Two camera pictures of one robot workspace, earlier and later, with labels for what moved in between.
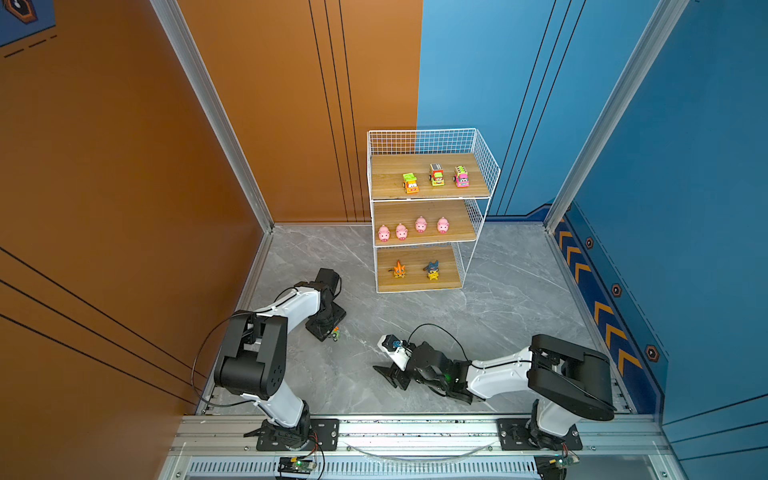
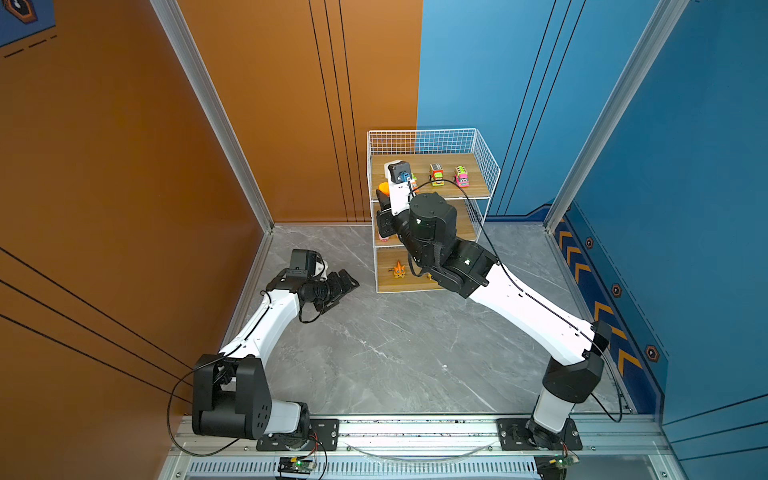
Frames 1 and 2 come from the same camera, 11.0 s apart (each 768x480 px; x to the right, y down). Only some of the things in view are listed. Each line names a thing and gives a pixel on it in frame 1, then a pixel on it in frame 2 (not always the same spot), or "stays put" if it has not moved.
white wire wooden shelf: (430, 191) stays put
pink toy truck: (461, 178) stays put
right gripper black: (394, 376) → (387, 222)
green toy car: (437, 175) stays put
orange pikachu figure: (399, 271) stays put
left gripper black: (321, 332) → (338, 291)
